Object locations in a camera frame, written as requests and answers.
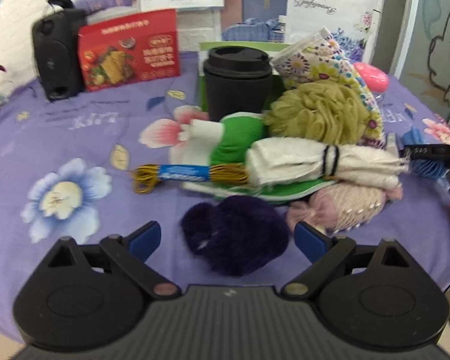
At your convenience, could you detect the red cracker box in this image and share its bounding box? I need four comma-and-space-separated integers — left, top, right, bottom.
78, 9, 180, 92

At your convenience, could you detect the bedding poster dark blue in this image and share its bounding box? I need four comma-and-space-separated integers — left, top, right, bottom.
220, 0, 288, 43

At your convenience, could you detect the purple floral bedsheet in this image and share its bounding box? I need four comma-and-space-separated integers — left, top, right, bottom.
0, 49, 450, 342

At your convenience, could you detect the yellow thread skein blue label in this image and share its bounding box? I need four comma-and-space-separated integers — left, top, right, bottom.
130, 163, 249, 194

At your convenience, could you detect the black speaker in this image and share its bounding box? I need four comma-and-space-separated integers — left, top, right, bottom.
31, 0, 87, 102

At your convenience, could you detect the glass jar pink lid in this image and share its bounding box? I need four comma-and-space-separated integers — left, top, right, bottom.
353, 62, 389, 108

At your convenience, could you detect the floral fabric pouch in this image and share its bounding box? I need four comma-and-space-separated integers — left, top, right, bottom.
271, 27, 385, 148

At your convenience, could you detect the green gift box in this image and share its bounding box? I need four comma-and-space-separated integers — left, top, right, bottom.
198, 41, 288, 120

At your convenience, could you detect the white floral bedding package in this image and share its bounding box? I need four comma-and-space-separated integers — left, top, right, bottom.
285, 0, 383, 62

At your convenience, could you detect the black lidded coffee cup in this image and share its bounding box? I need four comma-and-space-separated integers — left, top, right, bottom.
203, 46, 273, 121

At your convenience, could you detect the white towel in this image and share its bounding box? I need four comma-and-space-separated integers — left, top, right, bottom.
245, 137, 409, 190

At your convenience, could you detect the olive green bath pouf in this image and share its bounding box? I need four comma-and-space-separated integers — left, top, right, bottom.
263, 80, 372, 145

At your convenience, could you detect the pink knitted bow hat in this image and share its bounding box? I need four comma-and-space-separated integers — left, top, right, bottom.
286, 183, 403, 235

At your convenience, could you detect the dark purple fluffy scrunchie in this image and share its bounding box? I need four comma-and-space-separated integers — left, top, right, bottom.
180, 195, 290, 277

